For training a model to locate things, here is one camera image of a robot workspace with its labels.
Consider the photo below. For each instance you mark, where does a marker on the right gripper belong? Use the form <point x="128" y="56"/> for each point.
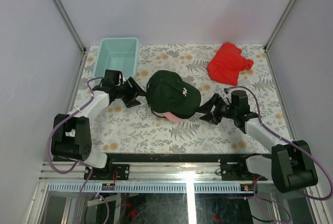
<point x="206" y="107"/>

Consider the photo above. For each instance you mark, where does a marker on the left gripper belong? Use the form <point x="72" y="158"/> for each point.
<point x="130" y="101"/>

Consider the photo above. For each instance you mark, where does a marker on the dark green baseball cap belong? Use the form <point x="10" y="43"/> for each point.
<point x="167" y="92"/>

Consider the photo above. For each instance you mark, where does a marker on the pink baseball cap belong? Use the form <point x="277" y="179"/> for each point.
<point x="172" y="117"/>

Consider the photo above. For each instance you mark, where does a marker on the teal plastic bin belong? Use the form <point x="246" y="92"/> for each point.
<point x="119" y="54"/>

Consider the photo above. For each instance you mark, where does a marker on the red cloth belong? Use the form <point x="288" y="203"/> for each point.
<point x="227" y="64"/>

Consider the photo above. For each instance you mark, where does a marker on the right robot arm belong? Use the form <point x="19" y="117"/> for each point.
<point x="288" y="164"/>

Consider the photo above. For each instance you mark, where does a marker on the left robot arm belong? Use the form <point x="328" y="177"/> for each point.
<point x="71" y="135"/>

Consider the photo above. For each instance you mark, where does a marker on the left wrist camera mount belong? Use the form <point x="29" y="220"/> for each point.
<point x="121" y="79"/>

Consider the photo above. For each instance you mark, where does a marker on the left corner aluminium post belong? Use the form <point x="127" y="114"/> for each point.
<point x="69" y="25"/>

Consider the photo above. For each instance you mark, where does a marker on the corner aluminium post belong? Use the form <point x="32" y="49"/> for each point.
<point x="283" y="18"/>
<point x="69" y="25"/>

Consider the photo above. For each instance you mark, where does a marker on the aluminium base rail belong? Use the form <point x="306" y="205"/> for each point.
<point x="137" y="172"/>

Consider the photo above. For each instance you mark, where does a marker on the right corner aluminium post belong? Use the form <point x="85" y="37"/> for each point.
<point x="283" y="18"/>

